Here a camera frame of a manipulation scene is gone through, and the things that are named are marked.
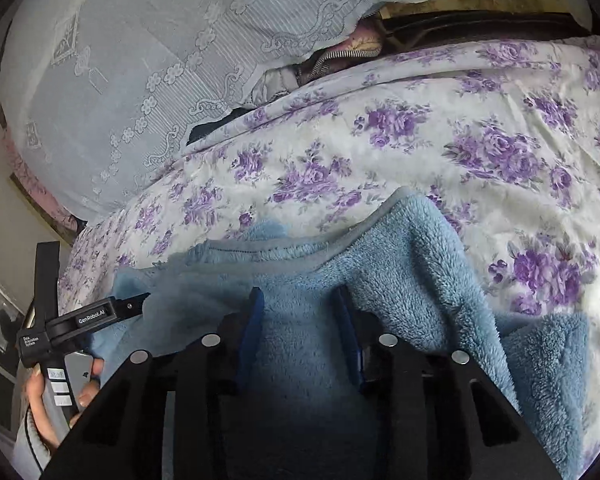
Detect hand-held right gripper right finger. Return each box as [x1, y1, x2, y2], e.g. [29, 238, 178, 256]
[336, 287, 561, 480]

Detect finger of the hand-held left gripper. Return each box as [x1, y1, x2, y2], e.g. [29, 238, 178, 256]
[116, 292, 151, 319]

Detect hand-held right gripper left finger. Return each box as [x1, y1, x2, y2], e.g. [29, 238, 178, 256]
[45, 287, 266, 480]

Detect blue fleece jacket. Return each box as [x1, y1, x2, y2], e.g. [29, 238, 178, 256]
[87, 187, 600, 480]

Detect person's left forearm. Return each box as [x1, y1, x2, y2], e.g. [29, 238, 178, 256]
[12, 410, 53, 477]

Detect person's left hand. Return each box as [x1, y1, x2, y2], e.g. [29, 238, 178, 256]
[24, 359, 106, 449]

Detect pink floral quilt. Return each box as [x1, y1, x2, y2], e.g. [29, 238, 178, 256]
[5, 135, 78, 233]

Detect purple floral bedsheet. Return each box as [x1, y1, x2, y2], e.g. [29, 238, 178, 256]
[57, 35, 600, 476]

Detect white lace cover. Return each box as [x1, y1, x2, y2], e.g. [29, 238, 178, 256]
[0, 0, 526, 221]

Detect pink striped garment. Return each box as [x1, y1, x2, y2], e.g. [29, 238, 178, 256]
[295, 30, 383, 88]

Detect brown folded blankets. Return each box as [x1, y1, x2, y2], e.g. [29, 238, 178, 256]
[377, 0, 593, 53]

